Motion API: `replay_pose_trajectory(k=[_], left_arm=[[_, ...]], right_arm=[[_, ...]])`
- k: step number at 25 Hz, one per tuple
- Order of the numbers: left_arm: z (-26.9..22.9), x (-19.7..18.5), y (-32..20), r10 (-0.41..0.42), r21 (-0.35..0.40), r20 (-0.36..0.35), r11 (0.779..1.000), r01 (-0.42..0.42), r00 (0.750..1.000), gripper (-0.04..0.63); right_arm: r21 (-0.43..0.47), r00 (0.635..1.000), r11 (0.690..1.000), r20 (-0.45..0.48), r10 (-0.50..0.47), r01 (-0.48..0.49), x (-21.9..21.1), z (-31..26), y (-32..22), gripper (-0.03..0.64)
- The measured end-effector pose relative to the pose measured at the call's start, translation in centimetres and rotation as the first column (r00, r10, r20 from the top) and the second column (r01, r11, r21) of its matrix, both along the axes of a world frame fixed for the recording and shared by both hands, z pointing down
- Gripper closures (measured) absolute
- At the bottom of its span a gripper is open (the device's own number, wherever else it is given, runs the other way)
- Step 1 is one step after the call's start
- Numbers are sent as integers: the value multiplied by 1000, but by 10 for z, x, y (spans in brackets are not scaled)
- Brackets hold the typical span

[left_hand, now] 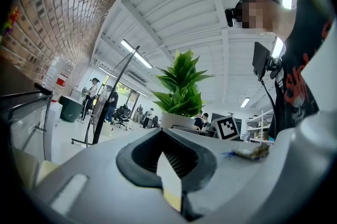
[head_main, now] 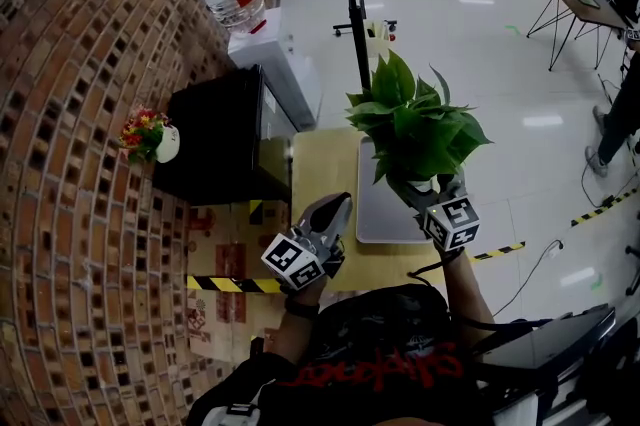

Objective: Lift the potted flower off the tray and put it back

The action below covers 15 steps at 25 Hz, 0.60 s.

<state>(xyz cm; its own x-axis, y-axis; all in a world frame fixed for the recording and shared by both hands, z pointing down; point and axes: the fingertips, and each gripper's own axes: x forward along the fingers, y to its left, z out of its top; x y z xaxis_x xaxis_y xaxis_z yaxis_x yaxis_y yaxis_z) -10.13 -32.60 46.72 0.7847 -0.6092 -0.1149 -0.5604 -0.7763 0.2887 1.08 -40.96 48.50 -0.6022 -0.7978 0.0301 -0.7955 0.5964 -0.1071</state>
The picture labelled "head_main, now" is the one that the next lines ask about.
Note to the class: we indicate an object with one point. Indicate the red yellow flowers white pot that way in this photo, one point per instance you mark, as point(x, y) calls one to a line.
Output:
point(147, 134)

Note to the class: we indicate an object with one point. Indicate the black cabinet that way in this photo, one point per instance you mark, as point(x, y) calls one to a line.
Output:
point(215, 139)

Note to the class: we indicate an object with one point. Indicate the white water dispenser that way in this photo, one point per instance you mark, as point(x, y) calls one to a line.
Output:
point(280, 69)

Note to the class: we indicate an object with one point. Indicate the black yellow hazard tape strip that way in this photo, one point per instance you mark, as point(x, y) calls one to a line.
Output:
point(497, 252)
point(602, 206)

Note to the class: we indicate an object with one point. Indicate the person's black printed shirt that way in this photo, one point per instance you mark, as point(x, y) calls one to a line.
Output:
point(370, 364)

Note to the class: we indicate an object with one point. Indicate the black flat case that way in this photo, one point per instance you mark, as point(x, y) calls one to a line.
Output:
point(545, 339)

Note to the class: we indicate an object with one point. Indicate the printed cardboard box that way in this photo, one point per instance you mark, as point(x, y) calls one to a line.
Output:
point(230, 264)

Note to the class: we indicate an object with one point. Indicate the black stand pole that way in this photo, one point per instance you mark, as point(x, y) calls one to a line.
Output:
point(356, 14)

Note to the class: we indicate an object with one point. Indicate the green potted flower white pot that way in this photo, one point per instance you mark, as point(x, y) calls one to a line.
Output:
point(417, 124)

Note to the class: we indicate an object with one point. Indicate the grey tray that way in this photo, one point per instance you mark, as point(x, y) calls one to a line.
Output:
point(380, 209)

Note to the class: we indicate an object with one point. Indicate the person's left forearm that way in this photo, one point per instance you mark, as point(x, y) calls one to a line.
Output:
point(296, 334)

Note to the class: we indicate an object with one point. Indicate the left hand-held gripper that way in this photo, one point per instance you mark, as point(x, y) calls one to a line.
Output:
point(292, 263)

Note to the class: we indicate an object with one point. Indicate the wooden desk with metal legs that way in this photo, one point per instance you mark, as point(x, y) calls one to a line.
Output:
point(585, 4)

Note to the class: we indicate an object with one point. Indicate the person's right forearm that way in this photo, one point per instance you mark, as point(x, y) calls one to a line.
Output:
point(465, 294)

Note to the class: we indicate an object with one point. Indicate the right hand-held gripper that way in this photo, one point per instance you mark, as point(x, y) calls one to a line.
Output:
point(452, 224)

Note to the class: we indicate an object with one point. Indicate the black wristband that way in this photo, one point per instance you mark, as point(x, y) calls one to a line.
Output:
point(301, 309)

